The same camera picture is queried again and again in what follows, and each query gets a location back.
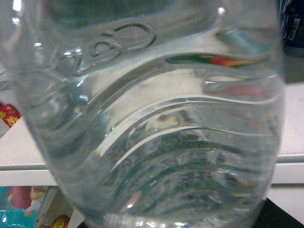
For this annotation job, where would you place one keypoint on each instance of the clear water bottle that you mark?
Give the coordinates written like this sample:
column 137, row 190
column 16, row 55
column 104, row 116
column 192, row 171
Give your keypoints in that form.
column 151, row 113

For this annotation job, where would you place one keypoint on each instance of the red sauce pouch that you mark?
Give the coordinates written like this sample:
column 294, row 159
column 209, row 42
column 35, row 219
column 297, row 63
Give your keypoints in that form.
column 9, row 114

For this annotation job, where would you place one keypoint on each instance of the teal sweet potato noodle bag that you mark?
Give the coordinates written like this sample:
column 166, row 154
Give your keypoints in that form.
column 19, row 205

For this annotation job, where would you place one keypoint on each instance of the blue can upper right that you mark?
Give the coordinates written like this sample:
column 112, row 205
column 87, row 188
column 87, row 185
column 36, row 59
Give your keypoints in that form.
column 291, row 14

